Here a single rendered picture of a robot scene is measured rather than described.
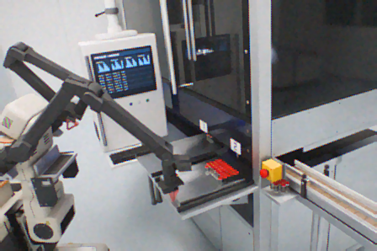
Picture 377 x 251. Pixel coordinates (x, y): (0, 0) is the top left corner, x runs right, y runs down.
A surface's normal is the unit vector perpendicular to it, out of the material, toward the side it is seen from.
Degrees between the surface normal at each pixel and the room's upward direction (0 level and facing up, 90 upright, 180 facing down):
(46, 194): 90
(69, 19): 90
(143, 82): 90
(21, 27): 90
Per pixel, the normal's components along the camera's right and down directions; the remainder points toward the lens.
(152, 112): 0.43, 0.30
